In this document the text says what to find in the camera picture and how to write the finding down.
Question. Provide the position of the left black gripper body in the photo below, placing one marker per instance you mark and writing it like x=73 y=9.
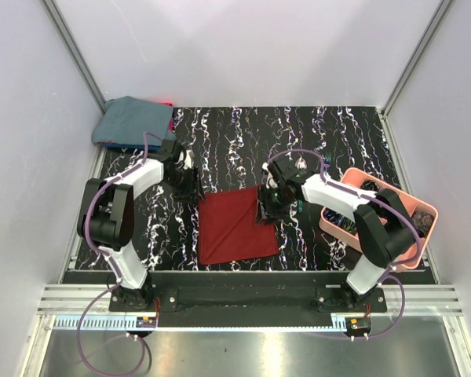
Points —
x=184 y=183

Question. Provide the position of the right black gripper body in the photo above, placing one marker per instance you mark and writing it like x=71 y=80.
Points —
x=274 y=202

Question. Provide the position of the dark red cloth napkin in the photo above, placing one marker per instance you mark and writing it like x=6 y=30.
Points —
x=229 y=231

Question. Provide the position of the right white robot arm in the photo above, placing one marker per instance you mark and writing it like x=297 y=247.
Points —
x=384 y=227

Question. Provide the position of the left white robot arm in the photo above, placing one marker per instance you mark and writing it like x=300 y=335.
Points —
x=106 y=216

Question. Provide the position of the blue dotted rolled sock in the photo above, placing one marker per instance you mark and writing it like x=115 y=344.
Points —
x=332 y=216

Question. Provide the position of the folded pink cloth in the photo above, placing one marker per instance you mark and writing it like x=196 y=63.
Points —
x=164 y=114

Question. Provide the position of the yellow blue rolled sock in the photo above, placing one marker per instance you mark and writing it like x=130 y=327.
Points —
x=347 y=225

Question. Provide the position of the folded grey-blue cloth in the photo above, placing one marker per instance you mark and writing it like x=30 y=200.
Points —
x=125 y=121

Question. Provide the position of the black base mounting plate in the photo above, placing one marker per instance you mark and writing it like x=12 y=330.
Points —
x=248 y=299

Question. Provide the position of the dark patterned rolled sock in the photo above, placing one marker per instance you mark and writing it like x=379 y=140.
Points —
x=370 y=185

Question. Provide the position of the pink divided organizer tray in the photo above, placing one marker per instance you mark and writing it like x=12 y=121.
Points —
x=412 y=256

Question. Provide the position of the brown patterned rolled sock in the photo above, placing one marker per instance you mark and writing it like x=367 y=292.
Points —
x=422 y=222

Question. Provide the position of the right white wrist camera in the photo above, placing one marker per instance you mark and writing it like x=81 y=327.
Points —
x=267 y=177

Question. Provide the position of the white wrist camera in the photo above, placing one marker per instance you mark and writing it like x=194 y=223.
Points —
x=267 y=177
x=187 y=161

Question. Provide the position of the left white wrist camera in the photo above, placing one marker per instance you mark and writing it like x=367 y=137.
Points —
x=187 y=161

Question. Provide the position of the silver spoon patterned handle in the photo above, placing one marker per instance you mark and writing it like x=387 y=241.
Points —
x=301 y=163

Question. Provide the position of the fork with teal handle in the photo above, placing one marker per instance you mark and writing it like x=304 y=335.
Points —
x=327 y=160

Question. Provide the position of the left aluminium frame post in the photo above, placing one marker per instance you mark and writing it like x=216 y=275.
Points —
x=56 y=17

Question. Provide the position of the aluminium frame post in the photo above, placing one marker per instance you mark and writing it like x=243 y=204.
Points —
x=56 y=17
x=432 y=27

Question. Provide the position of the right aluminium frame post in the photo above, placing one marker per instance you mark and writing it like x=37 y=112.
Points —
x=432 y=27

